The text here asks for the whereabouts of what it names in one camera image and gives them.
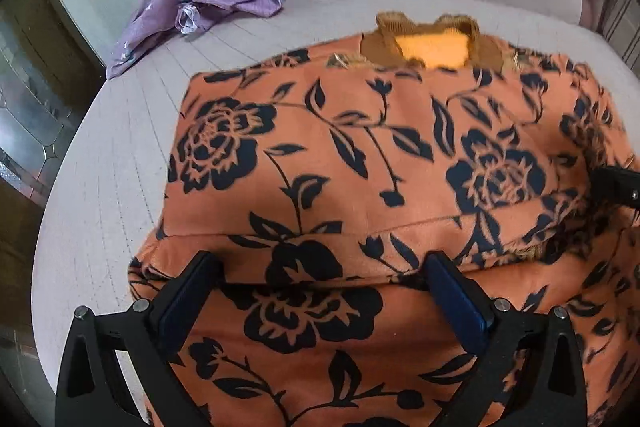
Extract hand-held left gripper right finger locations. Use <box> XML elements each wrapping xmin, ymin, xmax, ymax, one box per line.
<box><xmin>424</xmin><ymin>252</ymin><xmax>588</xmax><ymax>427</ymax></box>

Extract pink quilted bed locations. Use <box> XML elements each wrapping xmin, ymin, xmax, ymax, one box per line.
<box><xmin>30</xmin><ymin>0</ymin><xmax>640</xmax><ymax>427</ymax></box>

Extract wooden cabinet with glass door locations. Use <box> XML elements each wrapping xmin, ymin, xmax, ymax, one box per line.
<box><xmin>0</xmin><ymin>0</ymin><xmax>108</xmax><ymax>358</ymax></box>

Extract beige patterned rug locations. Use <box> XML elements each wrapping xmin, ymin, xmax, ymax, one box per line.
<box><xmin>599</xmin><ymin>0</ymin><xmax>640</xmax><ymax>75</ymax></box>

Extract orange black floral garment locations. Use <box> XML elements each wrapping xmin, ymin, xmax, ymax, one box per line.
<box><xmin>127</xmin><ymin>11</ymin><xmax>640</xmax><ymax>427</ymax></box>

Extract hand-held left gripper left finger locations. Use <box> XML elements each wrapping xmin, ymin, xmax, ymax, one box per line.
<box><xmin>55</xmin><ymin>251</ymin><xmax>226</xmax><ymax>427</ymax></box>

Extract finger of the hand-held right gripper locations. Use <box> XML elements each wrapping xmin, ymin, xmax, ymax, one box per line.
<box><xmin>590</xmin><ymin>164</ymin><xmax>640</xmax><ymax>208</ymax></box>

